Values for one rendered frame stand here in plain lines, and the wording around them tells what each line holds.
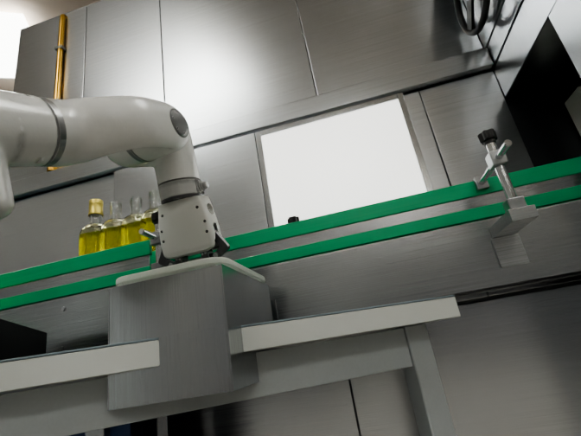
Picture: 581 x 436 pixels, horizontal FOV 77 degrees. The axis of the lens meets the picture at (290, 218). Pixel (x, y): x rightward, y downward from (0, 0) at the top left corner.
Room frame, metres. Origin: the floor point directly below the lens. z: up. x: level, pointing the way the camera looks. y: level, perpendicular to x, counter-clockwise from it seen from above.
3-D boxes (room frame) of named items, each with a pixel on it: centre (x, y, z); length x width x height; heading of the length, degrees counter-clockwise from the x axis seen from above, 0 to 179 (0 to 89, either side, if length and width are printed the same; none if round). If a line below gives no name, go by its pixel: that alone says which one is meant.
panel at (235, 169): (0.94, 0.08, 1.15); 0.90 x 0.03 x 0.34; 80
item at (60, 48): (1.07, 0.77, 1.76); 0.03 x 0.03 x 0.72; 80
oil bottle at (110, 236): (0.87, 0.45, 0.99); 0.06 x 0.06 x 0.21; 81
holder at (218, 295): (0.62, 0.16, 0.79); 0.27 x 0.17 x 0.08; 170
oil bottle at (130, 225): (0.86, 0.39, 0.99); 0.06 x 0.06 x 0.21; 80
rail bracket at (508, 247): (0.60, -0.37, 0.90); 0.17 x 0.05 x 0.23; 170
